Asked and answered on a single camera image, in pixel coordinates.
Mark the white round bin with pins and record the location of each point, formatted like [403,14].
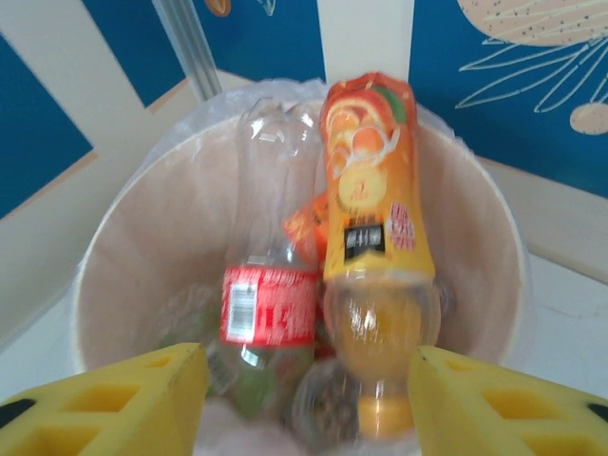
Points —
[223,109]

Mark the clear bottle red label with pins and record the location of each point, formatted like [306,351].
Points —
[271,313]

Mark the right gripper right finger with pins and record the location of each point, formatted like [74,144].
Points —
[475,427]

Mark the orange juice bottle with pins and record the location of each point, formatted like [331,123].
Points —
[375,199]

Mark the beige round bin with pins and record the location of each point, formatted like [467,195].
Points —
[506,247]

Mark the aluminium frame post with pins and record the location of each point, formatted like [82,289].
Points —
[190,47]

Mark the clear bottle orange label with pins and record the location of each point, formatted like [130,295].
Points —
[301,233]

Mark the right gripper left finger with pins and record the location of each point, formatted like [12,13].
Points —
[95,413]

